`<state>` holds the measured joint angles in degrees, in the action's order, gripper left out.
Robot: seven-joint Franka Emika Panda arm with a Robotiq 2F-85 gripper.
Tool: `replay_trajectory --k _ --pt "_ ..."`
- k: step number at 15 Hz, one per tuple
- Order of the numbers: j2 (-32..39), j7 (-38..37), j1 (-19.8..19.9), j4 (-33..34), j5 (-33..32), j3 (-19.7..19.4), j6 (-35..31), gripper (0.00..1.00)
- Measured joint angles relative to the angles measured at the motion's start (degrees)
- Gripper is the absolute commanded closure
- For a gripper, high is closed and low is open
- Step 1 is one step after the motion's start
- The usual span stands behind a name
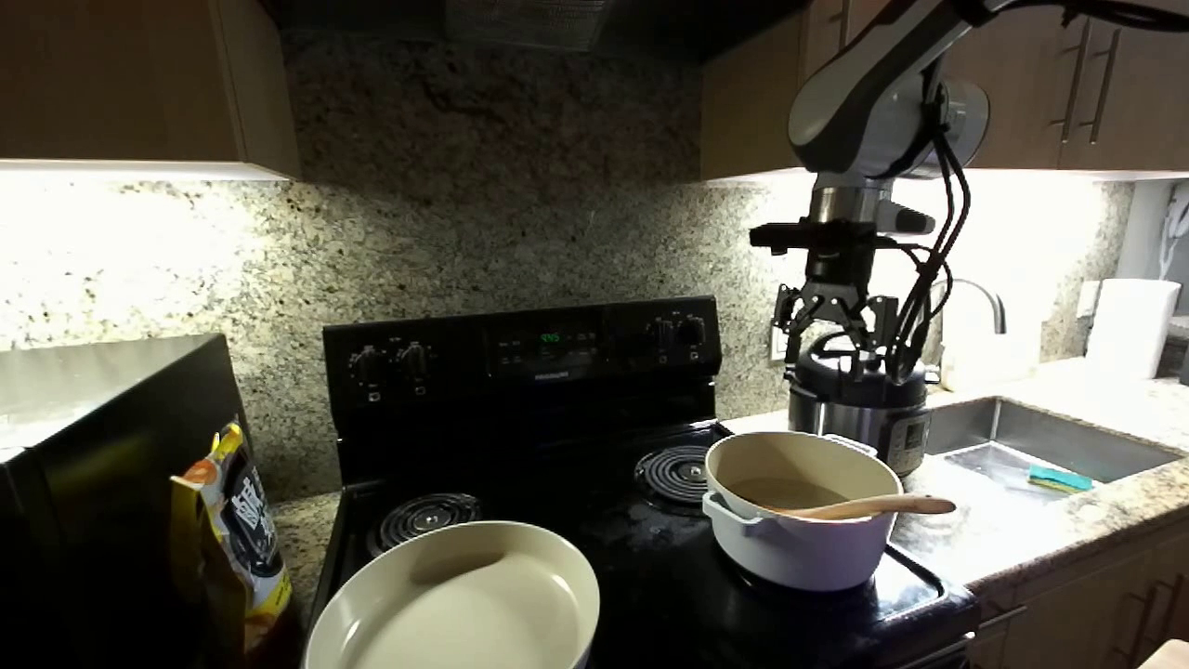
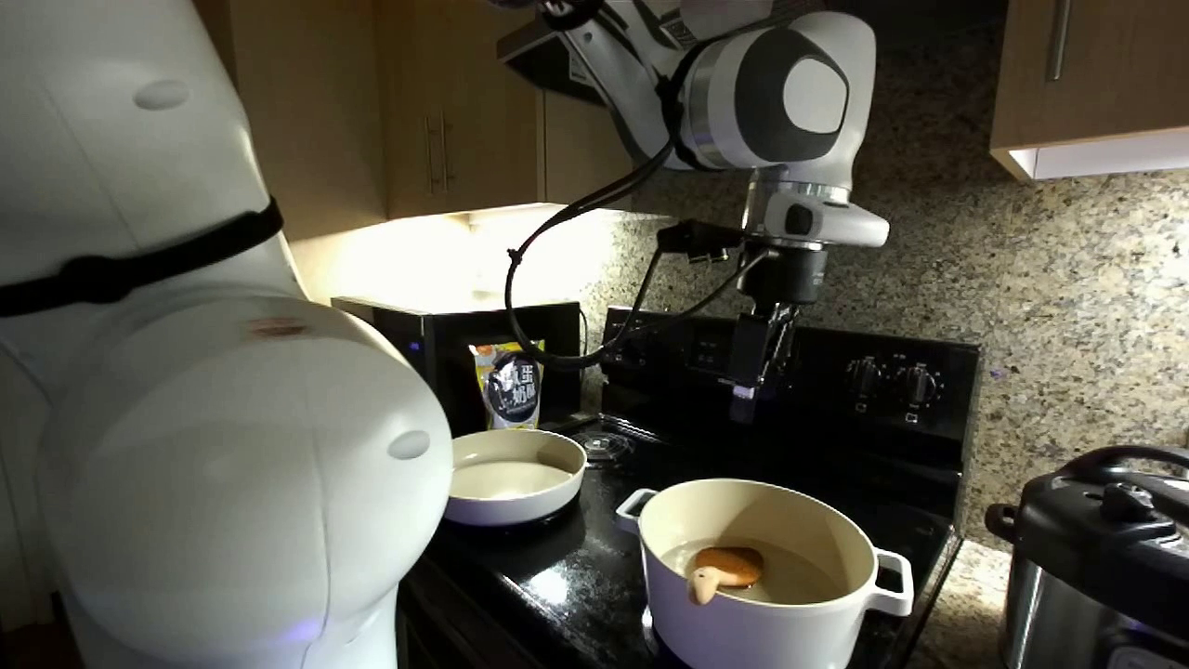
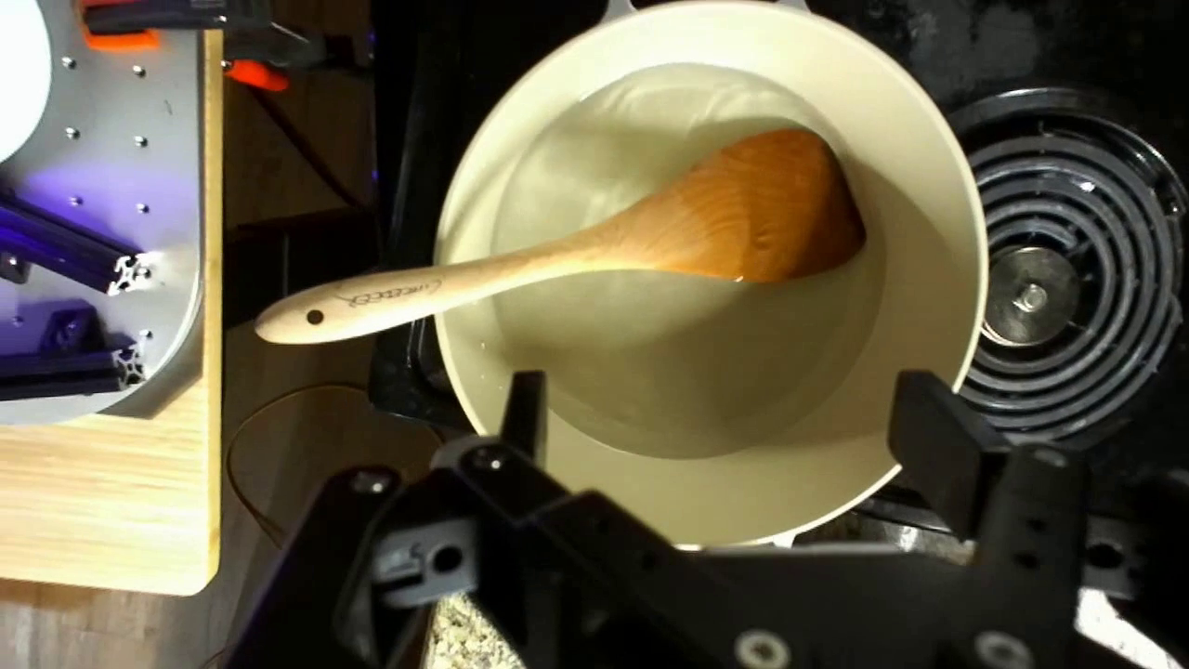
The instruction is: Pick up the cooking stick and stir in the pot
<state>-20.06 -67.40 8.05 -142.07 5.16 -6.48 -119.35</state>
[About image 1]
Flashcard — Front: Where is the wooden cabinet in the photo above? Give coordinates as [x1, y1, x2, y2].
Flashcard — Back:
[964, 511, 1189, 669]
[0, 0, 300, 178]
[699, 0, 1189, 178]

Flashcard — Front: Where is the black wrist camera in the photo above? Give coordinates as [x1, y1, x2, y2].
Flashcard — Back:
[748, 217, 824, 261]

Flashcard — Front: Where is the white pot with handles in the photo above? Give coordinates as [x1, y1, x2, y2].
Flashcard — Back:
[699, 427, 906, 593]

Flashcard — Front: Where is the silver black pressure cooker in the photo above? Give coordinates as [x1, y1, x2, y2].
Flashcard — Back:
[785, 349, 938, 483]

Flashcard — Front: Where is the yellow black snack bag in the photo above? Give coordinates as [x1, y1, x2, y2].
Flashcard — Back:
[166, 421, 299, 655]

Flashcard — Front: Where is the black electric stove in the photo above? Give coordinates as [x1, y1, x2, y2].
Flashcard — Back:
[310, 294, 985, 669]

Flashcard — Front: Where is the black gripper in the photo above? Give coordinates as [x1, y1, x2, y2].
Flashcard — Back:
[771, 242, 906, 374]

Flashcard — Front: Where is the white shallow pan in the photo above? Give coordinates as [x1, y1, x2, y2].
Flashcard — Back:
[300, 516, 606, 669]

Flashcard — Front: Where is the black microwave oven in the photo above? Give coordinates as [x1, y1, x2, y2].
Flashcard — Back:
[0, 329, 310, 669]

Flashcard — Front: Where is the chrome faucet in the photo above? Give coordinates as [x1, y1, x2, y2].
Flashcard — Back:
[946, 274, 1010, 341]

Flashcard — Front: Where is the wooden lower cabinet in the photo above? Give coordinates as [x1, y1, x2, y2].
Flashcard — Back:
[964, 511, 1189, 669]

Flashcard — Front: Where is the white paper towel roll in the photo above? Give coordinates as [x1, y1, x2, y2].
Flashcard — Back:
[1090, 274, 1184, 381]

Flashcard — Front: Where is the dark range hood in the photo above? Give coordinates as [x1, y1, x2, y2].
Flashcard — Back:
[264, 0, 809, 65]

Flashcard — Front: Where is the steel kitchen sink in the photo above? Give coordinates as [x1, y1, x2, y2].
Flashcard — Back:
[922, 388, 1189, 491]

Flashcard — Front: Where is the wooden upper cabinet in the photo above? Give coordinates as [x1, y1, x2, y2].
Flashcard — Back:
[0, 0, 300, 178]
[699, 0, 1189, 178]

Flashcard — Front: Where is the green sponge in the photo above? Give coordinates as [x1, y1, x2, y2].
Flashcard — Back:
[1026, 465, 1099, 496]

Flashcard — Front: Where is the wooden cooking spoon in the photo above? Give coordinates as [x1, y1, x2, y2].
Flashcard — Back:
[778, 491, 964, 526]

